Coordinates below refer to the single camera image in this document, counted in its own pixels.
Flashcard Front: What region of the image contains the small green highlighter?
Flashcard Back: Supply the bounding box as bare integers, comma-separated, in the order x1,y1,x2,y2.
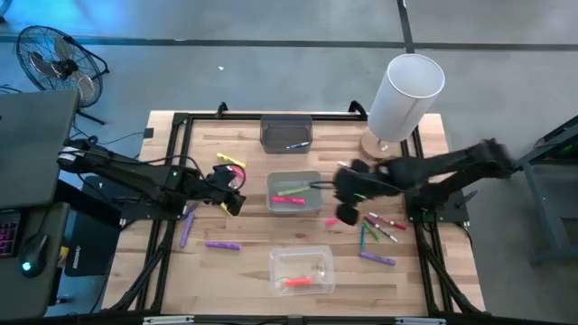
363,220,380,243

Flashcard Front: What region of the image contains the black aluminium frame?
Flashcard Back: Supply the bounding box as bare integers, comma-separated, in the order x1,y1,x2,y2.
101,110,487,325

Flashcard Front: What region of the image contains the black computer mouse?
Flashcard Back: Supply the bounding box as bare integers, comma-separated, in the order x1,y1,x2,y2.
17,232,50,279

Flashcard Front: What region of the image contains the clear plastic bin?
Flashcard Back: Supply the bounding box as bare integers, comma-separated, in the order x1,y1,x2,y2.
268,245,337,297

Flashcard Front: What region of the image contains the black computer case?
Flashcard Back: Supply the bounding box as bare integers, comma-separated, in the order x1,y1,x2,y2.
64,175,123,277

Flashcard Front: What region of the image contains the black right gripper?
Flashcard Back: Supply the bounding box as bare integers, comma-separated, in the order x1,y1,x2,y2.
332,167,390,227

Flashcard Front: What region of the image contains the purple highlighter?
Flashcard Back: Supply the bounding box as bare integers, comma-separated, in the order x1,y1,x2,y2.
358,250,397,267
205,240,242,252

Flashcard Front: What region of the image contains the smoky dark plastic bin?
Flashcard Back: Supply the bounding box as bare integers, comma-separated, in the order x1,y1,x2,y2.
259,114,314,155

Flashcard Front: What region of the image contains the black floor fan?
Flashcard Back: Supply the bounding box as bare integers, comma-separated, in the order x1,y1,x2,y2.
14,24,111,126

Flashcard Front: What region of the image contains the long purple marker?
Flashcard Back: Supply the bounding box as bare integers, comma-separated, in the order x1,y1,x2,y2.
179,210,196,249

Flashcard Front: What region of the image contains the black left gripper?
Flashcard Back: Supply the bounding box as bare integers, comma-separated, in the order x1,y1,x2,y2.
198,162,248,217

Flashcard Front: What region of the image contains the large pink highlighter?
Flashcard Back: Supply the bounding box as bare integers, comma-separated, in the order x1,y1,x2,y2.
270,195,307,207

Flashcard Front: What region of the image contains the thin white red-capped marker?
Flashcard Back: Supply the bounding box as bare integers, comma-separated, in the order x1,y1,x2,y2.
363,217,399,244
368,211,408,231

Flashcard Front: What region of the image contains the grey metal stand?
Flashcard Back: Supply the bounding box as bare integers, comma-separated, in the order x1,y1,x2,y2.
496,115,578,265

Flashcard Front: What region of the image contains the translucent white plastic bin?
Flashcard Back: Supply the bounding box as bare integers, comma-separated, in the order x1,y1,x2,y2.
266,170,325,214

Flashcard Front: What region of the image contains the silver aluminium bracket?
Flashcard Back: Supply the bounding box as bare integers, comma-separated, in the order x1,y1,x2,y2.
142,315,195,325
395,317,447,325

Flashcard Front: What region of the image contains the dark standing desk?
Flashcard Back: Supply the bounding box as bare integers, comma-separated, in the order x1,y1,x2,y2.
0,88,81,320

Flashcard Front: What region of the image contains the lime green highlighter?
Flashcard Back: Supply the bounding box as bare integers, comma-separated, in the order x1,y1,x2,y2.
275,184,312,197

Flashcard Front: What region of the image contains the black backlit keyboard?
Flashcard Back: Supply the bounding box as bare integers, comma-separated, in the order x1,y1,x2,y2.
0,211,23,259

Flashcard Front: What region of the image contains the long yellow highlighter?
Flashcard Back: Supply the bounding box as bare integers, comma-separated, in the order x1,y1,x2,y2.
216,152,247,170

